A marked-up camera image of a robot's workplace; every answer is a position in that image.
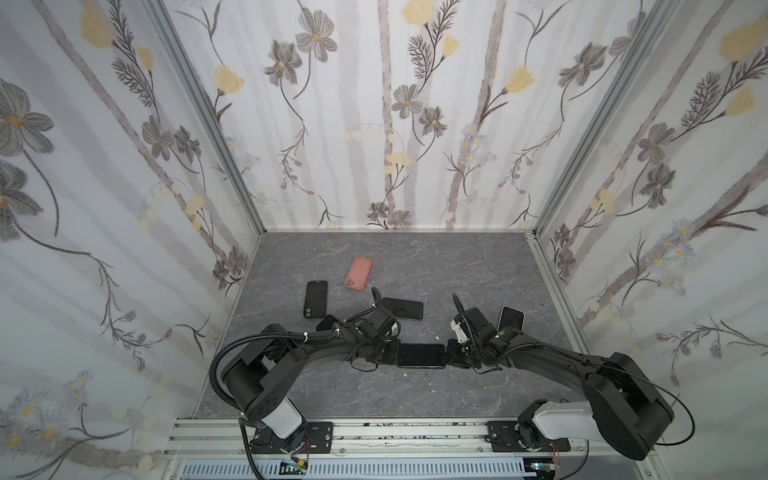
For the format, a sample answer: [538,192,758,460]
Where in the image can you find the black phone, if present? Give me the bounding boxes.
[381,297,424,320]
[397,343,446,369]
[497,306,525,331]
[315,315,338,332]

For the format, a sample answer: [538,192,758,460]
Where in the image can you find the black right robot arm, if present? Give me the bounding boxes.
[447,304,674,461]

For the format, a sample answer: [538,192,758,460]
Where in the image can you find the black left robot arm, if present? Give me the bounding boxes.
[208,305,397,442]

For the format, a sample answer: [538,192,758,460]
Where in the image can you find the pink phone case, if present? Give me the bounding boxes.
[343,256,374,291]

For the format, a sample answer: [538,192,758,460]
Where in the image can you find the black phone case far left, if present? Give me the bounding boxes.
[302,280,328,319]

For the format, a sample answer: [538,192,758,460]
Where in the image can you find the small green circuit board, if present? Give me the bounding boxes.
[278,459,308,476]

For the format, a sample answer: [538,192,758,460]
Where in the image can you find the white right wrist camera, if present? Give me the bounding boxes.
[450,320,469,344]

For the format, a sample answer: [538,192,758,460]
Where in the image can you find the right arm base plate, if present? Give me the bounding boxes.
[486,421,571,453]

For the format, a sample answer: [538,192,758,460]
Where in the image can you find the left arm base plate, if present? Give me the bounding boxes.
[249,422,334,454]

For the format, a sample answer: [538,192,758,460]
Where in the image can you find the white slotted cable duct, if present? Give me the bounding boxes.
[179,457,538,480]

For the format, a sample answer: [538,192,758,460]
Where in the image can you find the aluminium mounting rail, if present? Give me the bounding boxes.
[158,415,661,463]

